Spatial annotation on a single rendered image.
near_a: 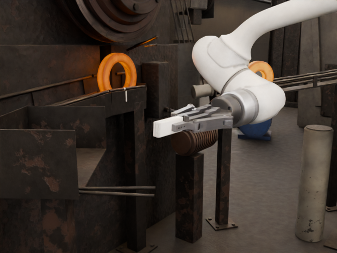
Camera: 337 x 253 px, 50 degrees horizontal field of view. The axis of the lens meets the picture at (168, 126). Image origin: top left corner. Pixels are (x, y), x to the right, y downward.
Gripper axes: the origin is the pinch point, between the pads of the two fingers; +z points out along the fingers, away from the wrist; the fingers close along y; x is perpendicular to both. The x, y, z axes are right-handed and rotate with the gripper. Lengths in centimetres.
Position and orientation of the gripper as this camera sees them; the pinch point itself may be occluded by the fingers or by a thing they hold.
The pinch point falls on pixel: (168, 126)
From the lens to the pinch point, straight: 71.9
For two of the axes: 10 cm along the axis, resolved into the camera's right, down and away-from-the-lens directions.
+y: -7.0, -2.6, 6.6
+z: -7.1, 1.9, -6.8
